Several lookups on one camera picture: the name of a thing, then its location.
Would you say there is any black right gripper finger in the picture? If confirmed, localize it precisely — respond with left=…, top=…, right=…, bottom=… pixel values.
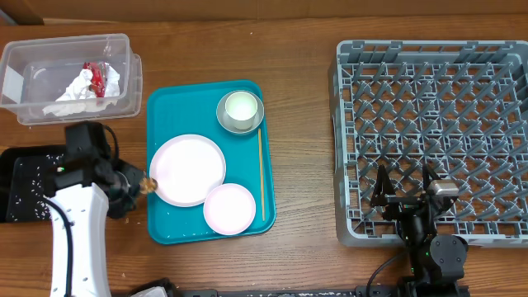
left=422, top=163, right=440, bottom=191
left=370, top=165, right=395, bottom=207

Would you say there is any white napkin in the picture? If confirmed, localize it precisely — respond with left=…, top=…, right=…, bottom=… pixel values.
left=43, top=69, right=116, bottom=117

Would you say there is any brown food scrap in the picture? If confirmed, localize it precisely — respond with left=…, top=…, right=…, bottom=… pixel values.
left=139, top=177, right=158, bottom=195

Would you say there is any red snack wrapper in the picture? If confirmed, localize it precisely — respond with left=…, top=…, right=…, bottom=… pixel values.
left=82, top=62, right=106, bottom=97

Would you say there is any small white paper piece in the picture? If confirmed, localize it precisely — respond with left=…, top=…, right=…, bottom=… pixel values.
left=104, top=64, right=120, bottom=97

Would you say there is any large white plate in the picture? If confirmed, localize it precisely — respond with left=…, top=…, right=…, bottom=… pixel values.
left=149, top=134, right=226, bottom=207

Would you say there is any grey saucer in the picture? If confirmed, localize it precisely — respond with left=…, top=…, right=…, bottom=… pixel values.
left=216, top=90, right=264, bottom=134

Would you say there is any small white plate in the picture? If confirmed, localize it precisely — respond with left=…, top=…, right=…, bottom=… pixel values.
left=203, top=183, right=256, bottom=236

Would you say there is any white cup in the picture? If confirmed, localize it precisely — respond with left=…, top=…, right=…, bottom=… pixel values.
left=224, top=91, right=257, bottom=130

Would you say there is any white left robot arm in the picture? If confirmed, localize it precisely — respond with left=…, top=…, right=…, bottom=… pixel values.
left=43, top=121, right=145, bottom=296

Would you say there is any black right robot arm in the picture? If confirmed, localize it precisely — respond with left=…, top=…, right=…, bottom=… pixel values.
left=365, top=164, right=469, bottom=297

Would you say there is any grey dishwasher rack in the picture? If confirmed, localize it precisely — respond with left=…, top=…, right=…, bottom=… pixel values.
left=328, top=40, right=527, bottom=248

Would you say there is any black plastic tray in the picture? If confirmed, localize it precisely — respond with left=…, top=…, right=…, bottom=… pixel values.
left=1, top=145, right=66, bottom=223

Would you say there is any clear plastic bin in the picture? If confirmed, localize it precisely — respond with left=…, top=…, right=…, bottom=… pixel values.
left=1, top=34, right=143, bottom=125

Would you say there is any wooden chopstick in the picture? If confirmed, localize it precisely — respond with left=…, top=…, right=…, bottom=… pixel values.
left=257, top=128, right=266, bottom=221

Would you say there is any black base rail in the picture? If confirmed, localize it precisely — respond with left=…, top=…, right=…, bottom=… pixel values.
left=179, top=285, right=470, bottom=297

